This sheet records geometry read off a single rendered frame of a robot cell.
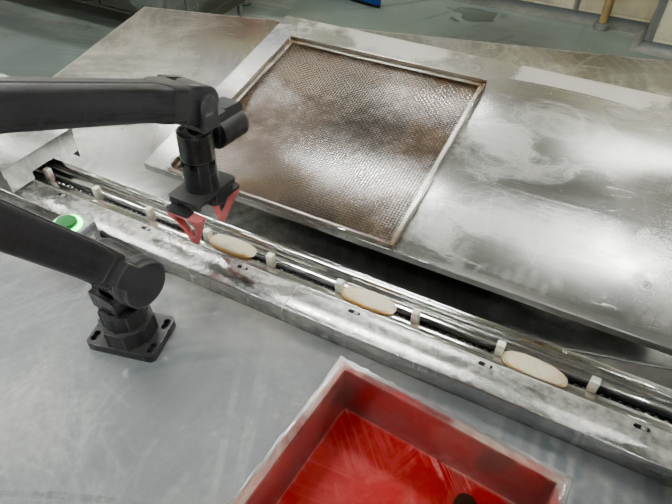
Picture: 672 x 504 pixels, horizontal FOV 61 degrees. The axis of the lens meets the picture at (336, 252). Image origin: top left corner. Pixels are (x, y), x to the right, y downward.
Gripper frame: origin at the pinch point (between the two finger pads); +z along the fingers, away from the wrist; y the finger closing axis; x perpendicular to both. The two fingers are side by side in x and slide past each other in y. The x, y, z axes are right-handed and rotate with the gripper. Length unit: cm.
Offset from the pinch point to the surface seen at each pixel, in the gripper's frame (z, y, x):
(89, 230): 2.6, 9.0, -20.3
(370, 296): 4.1, -2.7, 31.0
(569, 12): 65, -376, 12
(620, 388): 5, -4, 71
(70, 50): 82, -178, -256
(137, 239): 4.6, 4.9, -13.2
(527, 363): 4, -1, 58
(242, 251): 4.4, -1.7, 5.7
